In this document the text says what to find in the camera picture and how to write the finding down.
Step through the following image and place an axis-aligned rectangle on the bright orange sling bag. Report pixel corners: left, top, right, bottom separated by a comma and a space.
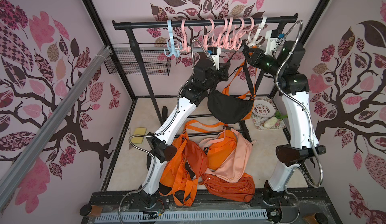
224, 59, 257, 120

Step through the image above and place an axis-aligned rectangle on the black crossbody bag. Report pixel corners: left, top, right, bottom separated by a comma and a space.
208, 61, 256, 124

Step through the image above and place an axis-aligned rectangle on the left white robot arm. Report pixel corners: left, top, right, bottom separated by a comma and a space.
140, 59, 230, 208

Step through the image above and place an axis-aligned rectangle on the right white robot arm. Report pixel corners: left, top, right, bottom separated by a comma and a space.
242, 41, 326, 205

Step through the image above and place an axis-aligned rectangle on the white plastic hook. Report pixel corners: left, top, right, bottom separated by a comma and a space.
247, 16, 267, 48

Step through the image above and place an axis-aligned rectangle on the pink plastic hook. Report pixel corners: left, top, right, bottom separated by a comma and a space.
203, 18, 218, 51
231, 17, 245, 51
238, 17, 255, 43
224, 17, 237, 50
216, 17, 228, 48
179, 19, 192, 53

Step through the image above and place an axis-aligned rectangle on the light blue plastic hook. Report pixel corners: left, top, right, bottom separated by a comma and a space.
164, 20, 180, 58

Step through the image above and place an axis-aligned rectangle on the peach pink bag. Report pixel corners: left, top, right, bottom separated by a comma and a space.
205, 128, 253, 183

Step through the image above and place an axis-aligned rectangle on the dark orange waist bag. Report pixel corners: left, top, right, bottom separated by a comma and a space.
199, 173, 255, 202

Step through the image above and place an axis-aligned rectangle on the left metal flex conduit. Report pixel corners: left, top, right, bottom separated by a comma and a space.
118, 40, 230, 224

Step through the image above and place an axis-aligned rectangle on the round plate with characters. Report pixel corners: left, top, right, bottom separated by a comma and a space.
252, 98, 276, 118

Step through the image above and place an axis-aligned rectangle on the white toy radish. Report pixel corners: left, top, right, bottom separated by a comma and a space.
263, 116, 278, 128

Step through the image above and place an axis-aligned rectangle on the yellow sponge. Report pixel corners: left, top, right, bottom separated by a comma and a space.
132, 127, 147, 145

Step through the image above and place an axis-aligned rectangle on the black clothes rack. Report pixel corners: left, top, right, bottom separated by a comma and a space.
112, 13, 299, 124

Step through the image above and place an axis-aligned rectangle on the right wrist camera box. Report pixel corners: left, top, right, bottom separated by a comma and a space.
264, 30, 285, 56

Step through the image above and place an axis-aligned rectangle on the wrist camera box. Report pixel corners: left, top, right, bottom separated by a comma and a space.
264, 30, 285, 56
208, 47, 221, 70

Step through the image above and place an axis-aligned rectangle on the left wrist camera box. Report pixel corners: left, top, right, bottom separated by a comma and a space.
208, 47, 221, 70

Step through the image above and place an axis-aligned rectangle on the black wire basket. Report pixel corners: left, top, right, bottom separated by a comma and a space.
104, 43, 172, 76

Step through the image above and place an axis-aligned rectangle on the orange backpack with straps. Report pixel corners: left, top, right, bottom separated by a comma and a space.
159, 133, 209, 207

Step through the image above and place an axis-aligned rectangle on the white perforated cable tray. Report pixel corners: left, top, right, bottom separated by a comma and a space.
94, 210, 268, 224

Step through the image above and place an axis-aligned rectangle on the grey aluminium rail left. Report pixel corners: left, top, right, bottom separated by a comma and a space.
1, 46, 112, 208

